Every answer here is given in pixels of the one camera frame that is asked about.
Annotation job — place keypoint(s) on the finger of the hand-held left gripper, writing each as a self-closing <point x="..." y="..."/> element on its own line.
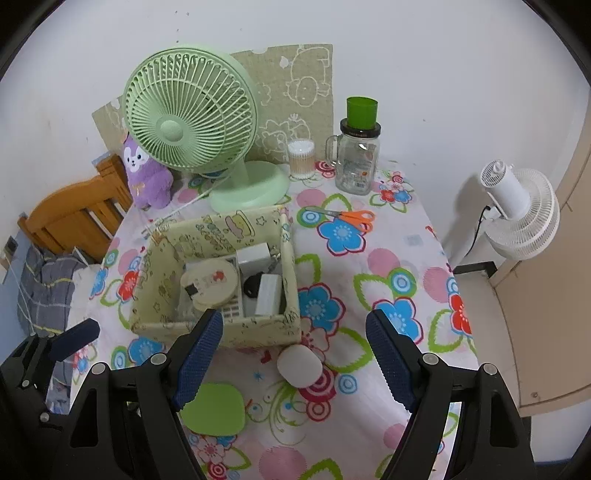
<point x="76" y="339"/>

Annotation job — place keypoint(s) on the black fan base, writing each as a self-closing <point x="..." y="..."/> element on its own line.
<point x="475" y="267"/>

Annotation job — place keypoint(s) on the cotton swab container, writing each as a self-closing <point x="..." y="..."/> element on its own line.
<point x="301" y="161"/>

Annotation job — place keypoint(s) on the clear plastic packet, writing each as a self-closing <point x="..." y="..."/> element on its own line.
<point x="185" y="309"/>

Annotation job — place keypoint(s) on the green plastic cup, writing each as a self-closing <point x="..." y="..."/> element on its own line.
<point x="362" y="113"/>

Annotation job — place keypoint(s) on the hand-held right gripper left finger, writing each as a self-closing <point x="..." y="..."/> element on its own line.
<point x="198" y="360"/>

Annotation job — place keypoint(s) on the small white box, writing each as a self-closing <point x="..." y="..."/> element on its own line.
<point x="270" y="295"/>

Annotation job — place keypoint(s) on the round cream case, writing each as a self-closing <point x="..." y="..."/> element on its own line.
<point x="217" y="281"/>

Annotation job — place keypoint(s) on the white rounded container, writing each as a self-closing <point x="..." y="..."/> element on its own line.
<point x="300" y="367"/>

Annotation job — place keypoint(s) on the printed fabric storage box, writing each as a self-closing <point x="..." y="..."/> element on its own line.
<point x="258" y="330"/>

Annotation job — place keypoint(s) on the black round object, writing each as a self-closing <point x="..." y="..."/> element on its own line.
<point x="251" y="286"/>

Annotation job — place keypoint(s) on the white pillow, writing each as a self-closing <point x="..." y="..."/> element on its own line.
<point x="85" y="286"/>

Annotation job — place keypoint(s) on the floral tablecloth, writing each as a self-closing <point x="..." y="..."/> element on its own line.
<point x="369" y="258"/>

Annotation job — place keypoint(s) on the white power adapter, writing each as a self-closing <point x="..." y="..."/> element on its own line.
<point x="251" y="258"/>

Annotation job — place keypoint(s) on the beige door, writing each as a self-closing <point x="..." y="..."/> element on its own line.
<point x="554" y="323"/>

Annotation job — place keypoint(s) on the glass jar mug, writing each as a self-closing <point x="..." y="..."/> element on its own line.
<point x="355" y="170"/>

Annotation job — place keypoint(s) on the green desk fan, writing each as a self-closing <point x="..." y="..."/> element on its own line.
<point x="249" y="189"/>

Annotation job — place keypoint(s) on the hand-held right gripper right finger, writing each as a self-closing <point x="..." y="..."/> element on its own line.
<point x="392" y="360"/>

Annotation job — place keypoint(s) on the green rounded lid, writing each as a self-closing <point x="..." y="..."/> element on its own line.
<point x="217" y="410"/>

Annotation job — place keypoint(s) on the white keypad remote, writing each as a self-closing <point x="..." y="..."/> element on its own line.
<point x="233" y="308"/>

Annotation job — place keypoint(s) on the white clip fan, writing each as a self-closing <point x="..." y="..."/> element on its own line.
<point x="526" y="217"/>

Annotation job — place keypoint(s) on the grey plaid blanket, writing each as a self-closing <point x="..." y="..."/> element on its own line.
<point x="46" y="286"/>

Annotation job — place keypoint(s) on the purple plush toy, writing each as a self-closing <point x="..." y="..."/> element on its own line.
<point x="147" y="184"/>

